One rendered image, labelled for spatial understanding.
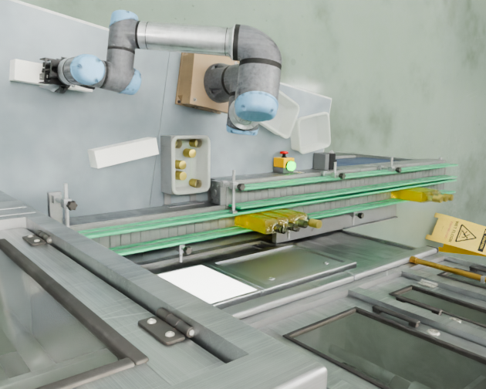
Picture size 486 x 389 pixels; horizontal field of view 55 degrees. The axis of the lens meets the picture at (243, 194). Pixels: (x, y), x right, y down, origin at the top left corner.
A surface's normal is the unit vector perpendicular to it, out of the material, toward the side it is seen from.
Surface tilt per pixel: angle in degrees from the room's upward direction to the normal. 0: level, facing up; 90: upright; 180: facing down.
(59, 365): 90
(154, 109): 0
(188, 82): 90
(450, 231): 77
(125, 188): 0
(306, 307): 0
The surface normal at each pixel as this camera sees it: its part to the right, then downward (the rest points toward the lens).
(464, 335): -0.77, 0.09
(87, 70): 0.64, 0.14
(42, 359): 0.02, -0.99
